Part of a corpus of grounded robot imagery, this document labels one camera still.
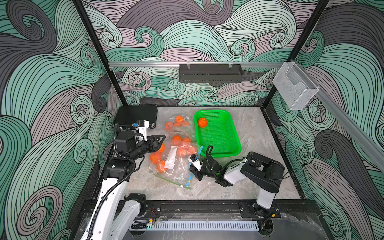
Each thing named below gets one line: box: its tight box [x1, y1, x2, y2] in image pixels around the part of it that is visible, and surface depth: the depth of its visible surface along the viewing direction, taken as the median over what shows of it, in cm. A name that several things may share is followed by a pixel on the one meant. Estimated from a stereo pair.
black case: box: [116, 104, 158, 129], surface depth 117 cm
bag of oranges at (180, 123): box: [165, 114, 193, 134], surface depth 106 cm
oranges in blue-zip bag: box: [149, 135, 198, 173], surface depth 88 cm
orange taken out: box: [198, 117, 208, 128], surface depth 105 cm
